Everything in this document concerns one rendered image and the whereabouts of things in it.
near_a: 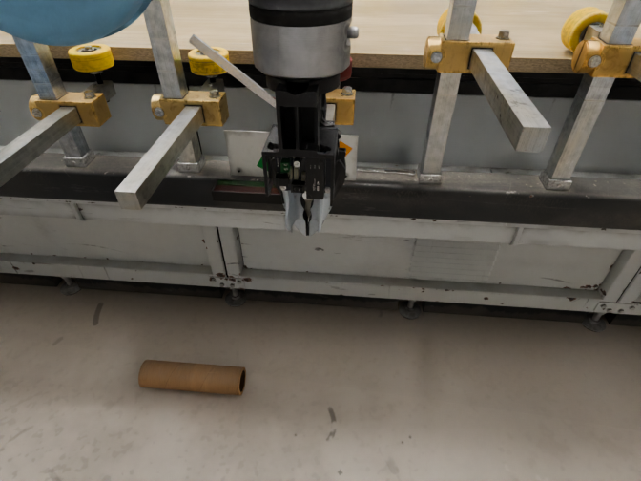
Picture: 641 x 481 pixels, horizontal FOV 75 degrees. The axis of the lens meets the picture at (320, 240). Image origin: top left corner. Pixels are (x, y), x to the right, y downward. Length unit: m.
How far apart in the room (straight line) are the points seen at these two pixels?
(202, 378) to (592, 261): 1.22
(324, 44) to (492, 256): 1.09
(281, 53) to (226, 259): 1.06
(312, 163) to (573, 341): 1.37
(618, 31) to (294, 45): 0.59
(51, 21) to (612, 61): 0.78
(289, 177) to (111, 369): 1.18
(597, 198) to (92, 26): 0.89
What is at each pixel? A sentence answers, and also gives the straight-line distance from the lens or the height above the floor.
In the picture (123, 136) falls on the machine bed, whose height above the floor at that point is 0.66.
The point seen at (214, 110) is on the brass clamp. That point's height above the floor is 0.84.
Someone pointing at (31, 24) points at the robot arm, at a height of 1.11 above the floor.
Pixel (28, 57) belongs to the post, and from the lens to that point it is 0.98.
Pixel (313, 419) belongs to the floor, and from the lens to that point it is 1.29.
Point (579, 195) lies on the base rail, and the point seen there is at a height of 0.70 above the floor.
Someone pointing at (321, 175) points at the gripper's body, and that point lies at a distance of 0.42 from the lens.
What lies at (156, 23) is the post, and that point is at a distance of 0.83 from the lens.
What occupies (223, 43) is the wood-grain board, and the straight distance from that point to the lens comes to 1.02.
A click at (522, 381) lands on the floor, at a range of 1.49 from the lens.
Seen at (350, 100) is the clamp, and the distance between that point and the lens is 0.78.
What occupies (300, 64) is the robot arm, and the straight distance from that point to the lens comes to 0.38.
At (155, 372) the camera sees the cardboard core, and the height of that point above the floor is 0.08.
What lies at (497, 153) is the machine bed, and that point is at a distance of 1.13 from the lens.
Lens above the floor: 1.16
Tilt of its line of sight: 40 degrees down
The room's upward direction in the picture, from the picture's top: straight up
